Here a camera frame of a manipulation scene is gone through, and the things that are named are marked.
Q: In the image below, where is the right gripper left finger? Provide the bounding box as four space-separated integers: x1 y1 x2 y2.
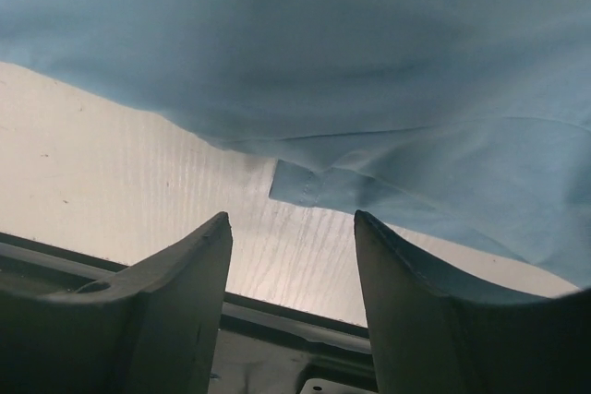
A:
1 213 233 393

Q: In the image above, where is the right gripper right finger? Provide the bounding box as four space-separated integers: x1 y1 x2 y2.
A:
354 211 590 393

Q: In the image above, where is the light blue t-shirt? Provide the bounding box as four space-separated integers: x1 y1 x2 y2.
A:
1 0 590 288

